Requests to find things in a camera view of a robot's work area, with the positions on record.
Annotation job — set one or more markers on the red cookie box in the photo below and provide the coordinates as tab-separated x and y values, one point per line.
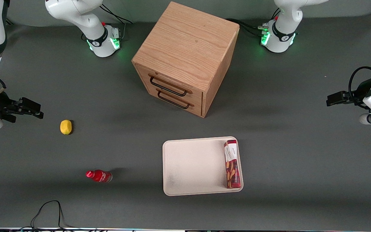
232	164

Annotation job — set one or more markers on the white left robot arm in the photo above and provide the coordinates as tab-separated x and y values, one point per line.
282	27

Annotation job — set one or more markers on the white plastic tray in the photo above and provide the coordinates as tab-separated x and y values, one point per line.
195	167

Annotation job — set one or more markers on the yellow lemon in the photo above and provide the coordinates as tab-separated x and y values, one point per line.
65	127

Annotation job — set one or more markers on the red drink bottle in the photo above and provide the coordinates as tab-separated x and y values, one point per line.
100	176

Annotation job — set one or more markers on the wooden drawer front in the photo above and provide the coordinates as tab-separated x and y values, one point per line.
196	110
196	96

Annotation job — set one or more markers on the wooden drawer cabinet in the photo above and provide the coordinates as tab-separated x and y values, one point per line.
188	42

